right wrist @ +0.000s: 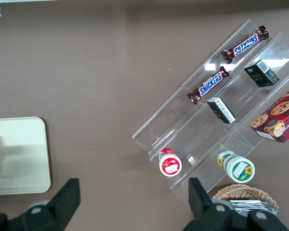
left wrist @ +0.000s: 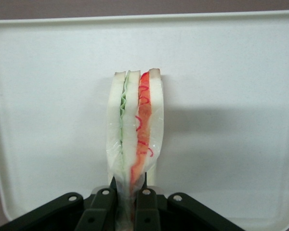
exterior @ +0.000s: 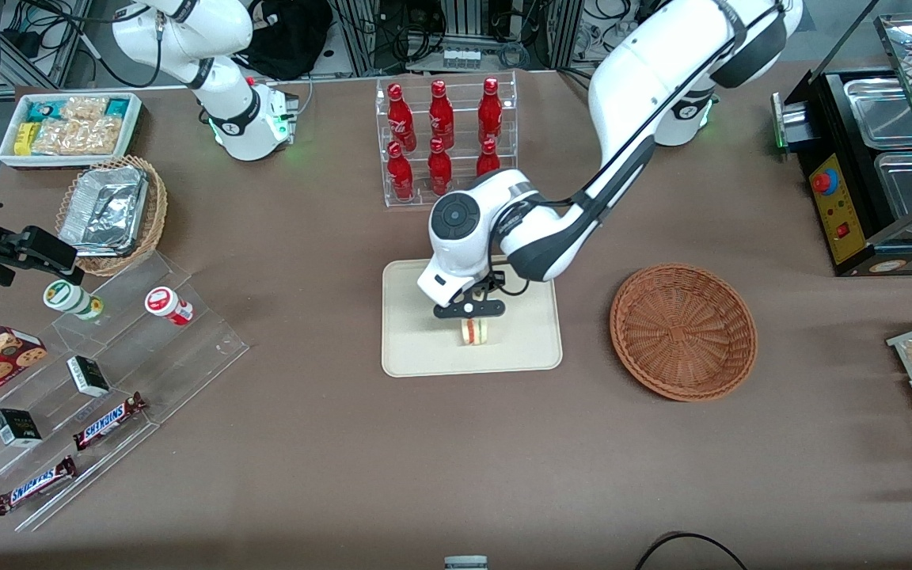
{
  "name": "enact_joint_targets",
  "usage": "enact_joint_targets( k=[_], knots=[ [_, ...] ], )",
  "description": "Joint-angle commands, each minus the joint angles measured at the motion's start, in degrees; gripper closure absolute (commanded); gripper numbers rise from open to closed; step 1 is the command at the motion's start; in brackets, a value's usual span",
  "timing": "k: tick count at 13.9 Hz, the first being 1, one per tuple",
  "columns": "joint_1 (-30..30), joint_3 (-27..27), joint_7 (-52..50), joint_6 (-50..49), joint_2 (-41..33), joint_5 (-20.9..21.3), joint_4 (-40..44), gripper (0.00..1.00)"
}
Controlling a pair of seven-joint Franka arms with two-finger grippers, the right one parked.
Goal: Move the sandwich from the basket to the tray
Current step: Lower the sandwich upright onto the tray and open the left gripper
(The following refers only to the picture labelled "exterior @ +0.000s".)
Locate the aluminium frame rack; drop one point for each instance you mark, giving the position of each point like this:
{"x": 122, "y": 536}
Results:
{"x": 559, "y": 32}

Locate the clear acrylic bottle rack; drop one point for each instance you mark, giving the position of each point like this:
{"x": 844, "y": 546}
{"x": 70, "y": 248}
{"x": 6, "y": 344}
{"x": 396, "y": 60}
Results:
{"x": 461, "y": 186}

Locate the clear acrylic stepped stand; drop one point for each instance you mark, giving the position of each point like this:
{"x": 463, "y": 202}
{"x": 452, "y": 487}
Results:
{"x": 179, "y": 356}

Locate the black fabric bag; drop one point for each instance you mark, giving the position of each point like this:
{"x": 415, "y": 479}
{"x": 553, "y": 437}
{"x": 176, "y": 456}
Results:
{"x": 290, "y": 39}

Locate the red lidded small jar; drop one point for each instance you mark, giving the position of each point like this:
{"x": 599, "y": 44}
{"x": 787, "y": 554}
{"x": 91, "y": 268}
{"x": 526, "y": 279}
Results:
{"x": 163, "y": 302}

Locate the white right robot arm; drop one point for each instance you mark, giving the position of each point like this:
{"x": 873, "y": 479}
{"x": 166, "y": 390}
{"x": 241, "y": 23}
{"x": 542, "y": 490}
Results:
{"x": 234, "y": 103}

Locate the black food warmer case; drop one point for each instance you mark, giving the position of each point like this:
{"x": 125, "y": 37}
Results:
{"x": 820, "y": 103}

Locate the Snickers chocolate bar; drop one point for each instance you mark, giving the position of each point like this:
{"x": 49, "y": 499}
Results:
{"x": 108, "y": 422}
{"x": 35, "y": 484}

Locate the green sunflower lidded jar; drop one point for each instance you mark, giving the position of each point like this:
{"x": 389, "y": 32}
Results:
{"x": 64, "y": 295}

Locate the yellow snack packet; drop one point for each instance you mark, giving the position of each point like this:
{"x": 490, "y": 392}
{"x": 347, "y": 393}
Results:
{"x": 23, "y": 138}

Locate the cream plastic tray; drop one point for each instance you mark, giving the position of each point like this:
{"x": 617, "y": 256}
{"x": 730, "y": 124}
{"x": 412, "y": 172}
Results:
{"x": 424, "y": 340}

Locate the white plastic snack bin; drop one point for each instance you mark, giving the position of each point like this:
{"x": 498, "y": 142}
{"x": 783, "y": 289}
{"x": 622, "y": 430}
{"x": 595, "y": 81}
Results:
{"x": 60, "y": 161}

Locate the large brown wicker basket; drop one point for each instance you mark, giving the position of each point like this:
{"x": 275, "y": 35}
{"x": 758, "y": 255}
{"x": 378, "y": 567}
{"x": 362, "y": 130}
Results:
{"x": 682, "y": 332}

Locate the small black carton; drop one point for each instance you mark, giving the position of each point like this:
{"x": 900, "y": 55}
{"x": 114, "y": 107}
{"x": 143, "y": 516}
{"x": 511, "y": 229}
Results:
{"x": 17, "y": 427}
{"x": 88, "y": 376}

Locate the red cola bottle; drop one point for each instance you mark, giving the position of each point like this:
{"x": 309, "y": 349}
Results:
{"x": 441, "y": 111}
{"x": 400, "y": 174}
{"x": 400, "y": 111}
{"x": 439, "y": 170}
{"x": 488, "y": 161}
{"x": 490, "y": 107}

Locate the teal snack packet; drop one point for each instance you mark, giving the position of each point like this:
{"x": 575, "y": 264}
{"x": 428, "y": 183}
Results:
{"x": 43, "y": 111}
{"x": 117, "y": 107}

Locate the small light wicker basket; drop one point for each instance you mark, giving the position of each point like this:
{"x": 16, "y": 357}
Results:
{"x": 157, "y": 214}

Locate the clear cracker bag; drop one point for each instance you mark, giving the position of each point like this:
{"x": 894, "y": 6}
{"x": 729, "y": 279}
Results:
{"x": 85, "y": 108}
{"x": 100, "y": 134}
{"x": 56, "y": 138}

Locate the triangle sandwich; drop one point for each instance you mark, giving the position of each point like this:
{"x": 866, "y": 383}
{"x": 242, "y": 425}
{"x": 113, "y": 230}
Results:
{"x": 478, "y": 332}

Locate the small grey white device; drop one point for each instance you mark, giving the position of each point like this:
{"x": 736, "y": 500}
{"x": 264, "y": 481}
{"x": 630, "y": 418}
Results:
{"x": 465, "y": 564}

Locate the stacked aluminium foil trays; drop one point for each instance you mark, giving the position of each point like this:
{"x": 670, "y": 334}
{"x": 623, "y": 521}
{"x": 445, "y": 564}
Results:
{"x": 104, "y": 210}

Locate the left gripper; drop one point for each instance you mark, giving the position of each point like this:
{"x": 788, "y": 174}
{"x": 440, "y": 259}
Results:
{"x": 488, "y": 283}

